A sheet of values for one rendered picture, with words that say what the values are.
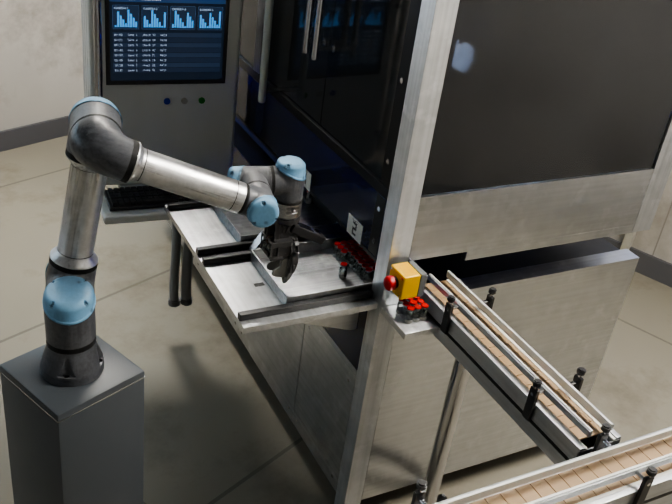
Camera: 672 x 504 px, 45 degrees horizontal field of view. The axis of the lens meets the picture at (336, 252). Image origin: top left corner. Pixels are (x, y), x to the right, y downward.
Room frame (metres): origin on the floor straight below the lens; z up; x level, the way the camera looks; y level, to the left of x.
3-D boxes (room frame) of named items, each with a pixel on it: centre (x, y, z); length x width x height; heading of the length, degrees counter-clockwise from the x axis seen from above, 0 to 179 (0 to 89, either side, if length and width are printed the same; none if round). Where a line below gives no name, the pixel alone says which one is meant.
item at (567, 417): (1.68, -0.47, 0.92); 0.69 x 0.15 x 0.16; 31
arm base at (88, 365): (1.56, 0.61, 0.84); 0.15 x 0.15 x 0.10
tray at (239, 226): (2.30, 0.21, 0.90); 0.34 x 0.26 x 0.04; 121
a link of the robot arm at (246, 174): (1.81, 0.23, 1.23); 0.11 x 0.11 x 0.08; 20
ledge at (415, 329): (1.86, -0.24, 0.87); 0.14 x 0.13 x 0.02; 121
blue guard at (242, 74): (2.78, 0.38, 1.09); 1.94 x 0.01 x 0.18; 31
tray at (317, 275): (2.01, 0.03, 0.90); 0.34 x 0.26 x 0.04; 121
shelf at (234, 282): (2.12, 0.18, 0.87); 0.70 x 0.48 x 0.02; 31
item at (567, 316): (3.03, -0.04, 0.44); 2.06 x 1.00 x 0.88; 31
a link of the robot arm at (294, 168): (1.86, 0.14, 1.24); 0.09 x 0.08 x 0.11; 110
